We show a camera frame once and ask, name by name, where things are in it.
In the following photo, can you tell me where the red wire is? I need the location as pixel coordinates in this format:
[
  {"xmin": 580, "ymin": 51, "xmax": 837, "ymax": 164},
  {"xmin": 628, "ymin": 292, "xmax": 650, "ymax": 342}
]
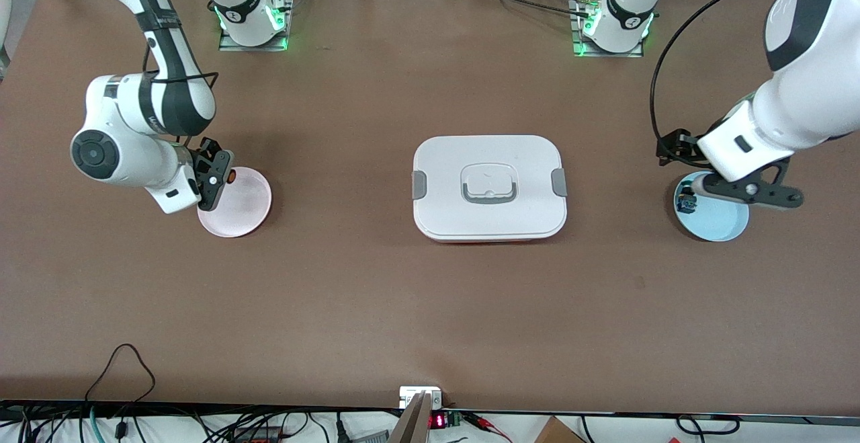
[{"xmin": 464, "ymin": 413, "xmax": 511, "ymax": 443}]

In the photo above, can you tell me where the light blue round plate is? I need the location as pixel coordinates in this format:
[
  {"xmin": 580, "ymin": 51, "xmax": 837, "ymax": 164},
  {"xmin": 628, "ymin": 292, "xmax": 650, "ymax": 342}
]
[{"xmin": 673, "ymin": 173, "xmax": 750, "ymax": 243}]

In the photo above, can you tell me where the brown cardboard box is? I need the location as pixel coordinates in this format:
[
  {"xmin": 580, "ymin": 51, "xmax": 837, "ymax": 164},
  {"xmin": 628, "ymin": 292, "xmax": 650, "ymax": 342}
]
[{"xmin": 534, "ymin": 416, "xmax": 587, "ymax": 443}]

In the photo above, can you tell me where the grey flat bar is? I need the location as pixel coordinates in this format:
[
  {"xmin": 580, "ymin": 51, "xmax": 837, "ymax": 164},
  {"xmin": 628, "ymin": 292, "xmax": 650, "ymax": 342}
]
[{"xmin": 388, "ymin": 391, "xmax": 434, "ymax": 443}]

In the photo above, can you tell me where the white lidded container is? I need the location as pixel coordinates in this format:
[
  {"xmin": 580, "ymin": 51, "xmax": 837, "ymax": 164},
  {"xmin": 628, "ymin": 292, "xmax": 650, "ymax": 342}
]
[{"xmin": 411, "ymin": 135, "xmax": 568, "ymax": 243}]

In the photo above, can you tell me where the small white box device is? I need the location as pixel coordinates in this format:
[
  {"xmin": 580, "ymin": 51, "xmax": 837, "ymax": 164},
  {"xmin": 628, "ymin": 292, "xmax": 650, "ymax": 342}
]
[{"xmin": 399, "ymin": 387, "xmax": 443, "ymax": 409}]

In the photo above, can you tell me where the black looped thin cable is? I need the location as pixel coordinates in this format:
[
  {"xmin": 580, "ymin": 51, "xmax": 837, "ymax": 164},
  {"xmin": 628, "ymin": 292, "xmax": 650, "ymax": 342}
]
[{"xmin": 85, "ymin": 344, "xmax": 157, "ymax": 403}]

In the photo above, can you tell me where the green push-button switch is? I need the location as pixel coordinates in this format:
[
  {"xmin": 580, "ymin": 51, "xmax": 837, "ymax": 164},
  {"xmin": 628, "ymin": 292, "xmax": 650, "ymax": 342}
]
[{"xmin": 677, "ymin": 181, "xmax": 699, "ymax": 216}]

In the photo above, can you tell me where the black coiled cable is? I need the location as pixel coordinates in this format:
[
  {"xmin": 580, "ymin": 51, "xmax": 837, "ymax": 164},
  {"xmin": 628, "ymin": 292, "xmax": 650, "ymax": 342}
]
[{"xmin": 675, "ymin": 415, "xmax": 741, "ymax": 436}]

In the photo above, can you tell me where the black and red power strip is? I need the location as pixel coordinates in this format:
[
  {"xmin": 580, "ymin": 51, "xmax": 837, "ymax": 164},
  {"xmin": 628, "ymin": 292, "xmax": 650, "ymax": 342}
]
[{"xmin": 232, "ymin": 426, "xmax": 283, "ymax": 443}]

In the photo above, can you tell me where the pink round plate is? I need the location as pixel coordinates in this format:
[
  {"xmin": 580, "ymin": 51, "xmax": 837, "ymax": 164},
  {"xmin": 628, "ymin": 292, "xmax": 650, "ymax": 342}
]
[{"xmin": 198, "ymin": 167, "xmax": 273, "ymax": 238}]

